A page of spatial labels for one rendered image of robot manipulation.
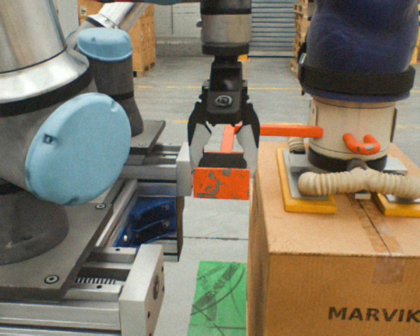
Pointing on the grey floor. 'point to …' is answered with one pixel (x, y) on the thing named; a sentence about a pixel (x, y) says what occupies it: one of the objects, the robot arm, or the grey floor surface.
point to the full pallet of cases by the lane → (138, 52)
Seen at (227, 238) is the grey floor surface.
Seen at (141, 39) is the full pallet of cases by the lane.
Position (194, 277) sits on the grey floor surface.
